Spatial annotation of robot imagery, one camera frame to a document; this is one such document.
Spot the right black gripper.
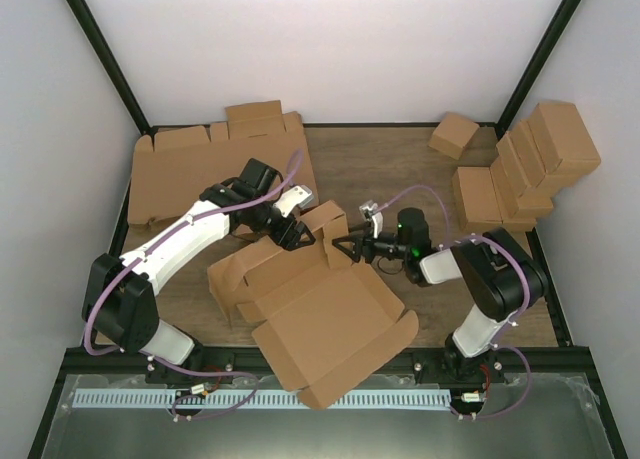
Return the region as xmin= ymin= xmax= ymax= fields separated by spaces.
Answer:
xmin=332 ymin=224 xmax=409 ymax=265

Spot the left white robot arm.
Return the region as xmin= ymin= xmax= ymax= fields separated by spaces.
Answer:
xmin=82 ymin=159 xmax=315 ymax=383

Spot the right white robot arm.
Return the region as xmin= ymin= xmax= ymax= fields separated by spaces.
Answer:
xmin=332 ymin=203 xmax=549 ymax=382

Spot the folded box on table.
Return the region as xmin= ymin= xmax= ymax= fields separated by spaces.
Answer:
xmin=452 ymin=167 xmax=502 ymax=233

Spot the small folded cardboard box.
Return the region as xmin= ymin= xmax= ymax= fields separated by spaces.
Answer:
xmin=428 ymin=112 xmax=480 ymax=160

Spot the large folded cardboard box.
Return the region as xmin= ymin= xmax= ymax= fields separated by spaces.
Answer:
xmin=527 ymin=101 xmax=601 ymax=195

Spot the stack of flat cardboard blanks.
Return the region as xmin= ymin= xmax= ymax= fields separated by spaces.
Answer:
xmin=127 ymin=100 xmax=318 ymax=226

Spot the row of folded boxes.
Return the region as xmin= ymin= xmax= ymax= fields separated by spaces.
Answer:
xmin=489 ymin=132 xmax=553 ymax=232

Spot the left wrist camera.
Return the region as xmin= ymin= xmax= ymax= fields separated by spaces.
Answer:
xmin=274 ymin=185 xmax=314 ymax=217

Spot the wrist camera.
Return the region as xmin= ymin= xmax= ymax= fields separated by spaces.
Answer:
xmin=274 ymin=185 xmax=314 ymax=217
xmin=359 ymin=200 xmax=383 ymax=239

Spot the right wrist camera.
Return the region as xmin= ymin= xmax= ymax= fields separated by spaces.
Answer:
xmin=359 ymin=200 xmax=383 ymax=239

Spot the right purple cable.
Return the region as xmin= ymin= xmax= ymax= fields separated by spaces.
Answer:
xmin=372 ymin=184 xmax=536 ymax=423

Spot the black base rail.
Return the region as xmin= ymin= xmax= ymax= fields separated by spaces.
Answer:
xmin=59 ymin=346 xmax=595 ymax=384

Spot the light blue slotted cable duct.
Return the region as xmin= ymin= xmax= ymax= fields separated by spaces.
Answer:
xmin=71 ymin=388 xmax=451 ymax=411

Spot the left black frame post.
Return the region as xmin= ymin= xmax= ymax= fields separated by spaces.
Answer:
xmin=65 ymin=0 xmax=151 ymax=135

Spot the black frame post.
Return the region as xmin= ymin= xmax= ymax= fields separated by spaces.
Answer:
xmin=495 ymin=0 xmax=583 ymax=132
xmin=65 ymin=0 xmax=151 ymax=135

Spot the right black frame post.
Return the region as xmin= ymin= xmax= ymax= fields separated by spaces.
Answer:
xmin=495 ymin=0 xmax=583 ymax=132

